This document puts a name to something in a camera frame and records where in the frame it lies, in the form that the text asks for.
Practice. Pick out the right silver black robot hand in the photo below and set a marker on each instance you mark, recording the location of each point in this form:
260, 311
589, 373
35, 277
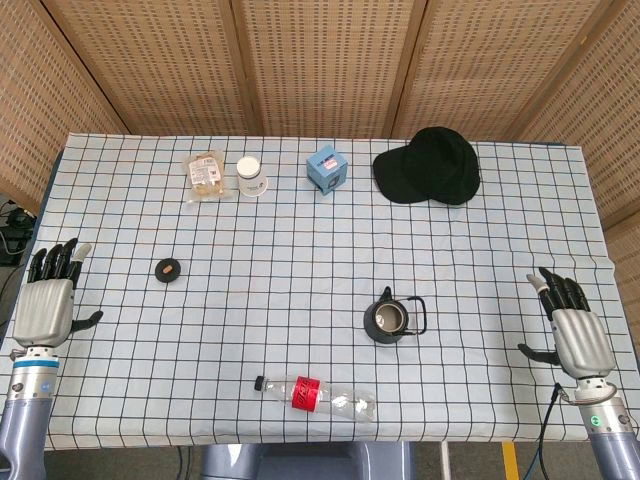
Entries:
582, 340

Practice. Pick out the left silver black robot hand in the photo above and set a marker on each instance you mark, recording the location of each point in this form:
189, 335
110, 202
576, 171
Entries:
42, 312

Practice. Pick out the black teapot lid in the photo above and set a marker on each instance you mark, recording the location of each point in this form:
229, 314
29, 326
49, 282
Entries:
167, 270

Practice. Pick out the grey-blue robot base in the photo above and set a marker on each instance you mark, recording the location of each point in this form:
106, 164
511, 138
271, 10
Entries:
300, 462

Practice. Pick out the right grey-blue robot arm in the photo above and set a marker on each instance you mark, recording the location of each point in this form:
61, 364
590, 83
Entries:
612, 440

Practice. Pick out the black kettle pot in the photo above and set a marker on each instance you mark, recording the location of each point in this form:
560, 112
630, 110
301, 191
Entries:
372, 330

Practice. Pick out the white table leg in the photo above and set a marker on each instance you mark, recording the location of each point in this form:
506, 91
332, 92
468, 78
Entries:
445, 462

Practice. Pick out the packaged bread snack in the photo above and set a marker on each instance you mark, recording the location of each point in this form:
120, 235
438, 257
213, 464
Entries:
207, 177

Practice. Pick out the black baseball cap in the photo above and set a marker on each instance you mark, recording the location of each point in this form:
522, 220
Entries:
430, 170

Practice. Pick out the blue checkered tablecloth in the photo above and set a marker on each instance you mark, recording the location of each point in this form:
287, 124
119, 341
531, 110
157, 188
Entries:
280, 260

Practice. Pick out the white paper cup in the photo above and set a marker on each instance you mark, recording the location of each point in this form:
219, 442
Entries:
251, 182

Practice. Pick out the clear plastic bottle red label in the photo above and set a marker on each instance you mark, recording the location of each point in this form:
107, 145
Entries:
325, 400

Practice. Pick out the small blue cardboard box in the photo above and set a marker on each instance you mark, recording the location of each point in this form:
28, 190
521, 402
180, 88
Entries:
325, 167

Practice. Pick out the woven wooden folding screen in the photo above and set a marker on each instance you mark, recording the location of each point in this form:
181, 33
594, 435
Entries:
325, 65

